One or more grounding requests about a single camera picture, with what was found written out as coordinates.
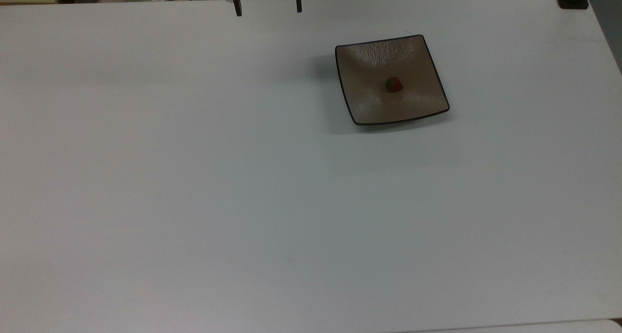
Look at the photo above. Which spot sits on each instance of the red toy strawberry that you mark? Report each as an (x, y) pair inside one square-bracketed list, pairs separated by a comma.
[(396, 86)]

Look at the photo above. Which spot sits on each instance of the square brown ceramic plate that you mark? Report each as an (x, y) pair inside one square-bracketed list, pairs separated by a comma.
[(369, 65)]

